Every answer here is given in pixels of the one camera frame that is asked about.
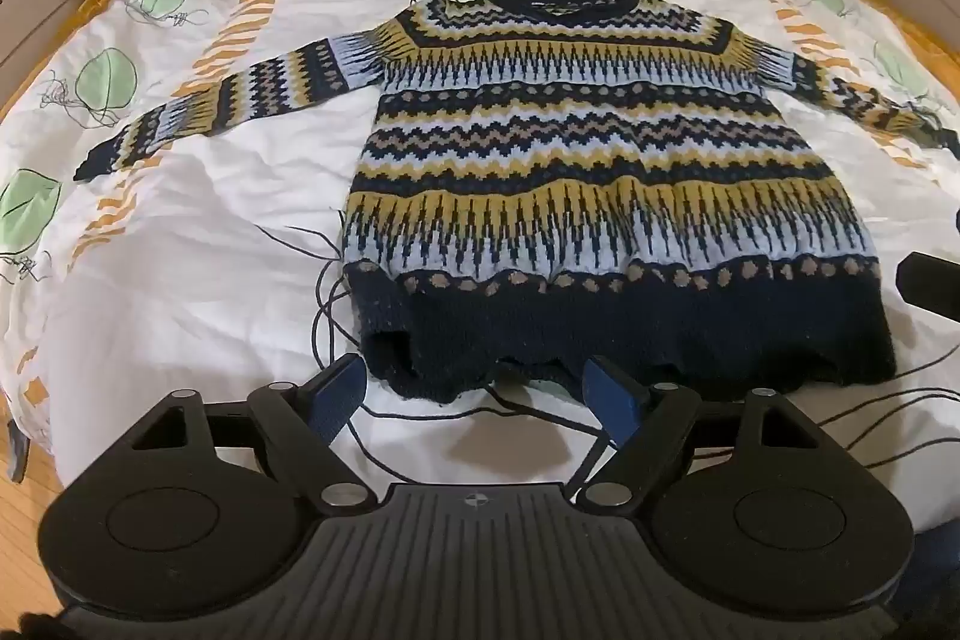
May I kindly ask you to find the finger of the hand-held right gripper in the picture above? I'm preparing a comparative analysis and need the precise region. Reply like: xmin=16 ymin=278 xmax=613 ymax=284
xmin=896 ymin=250 xmax=960 ymax=316

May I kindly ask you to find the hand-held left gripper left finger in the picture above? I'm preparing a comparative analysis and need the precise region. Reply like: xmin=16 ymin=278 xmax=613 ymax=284
xmin=126 ymin=353 xmax=377 ymax=510

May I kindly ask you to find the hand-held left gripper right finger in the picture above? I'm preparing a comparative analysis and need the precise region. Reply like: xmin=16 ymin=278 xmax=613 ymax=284
xmin=571 ymin=355 xmax=835 ymax=510

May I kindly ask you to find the patterned knit sweater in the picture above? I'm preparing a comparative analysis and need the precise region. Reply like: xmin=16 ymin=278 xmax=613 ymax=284
xmin=73 ymin=0 xmax=960 ymax=405

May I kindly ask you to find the white leaf printed blanket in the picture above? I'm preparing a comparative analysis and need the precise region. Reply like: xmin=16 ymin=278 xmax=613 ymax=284
xmin=0 ymin=0 xmax=960 ymax=536

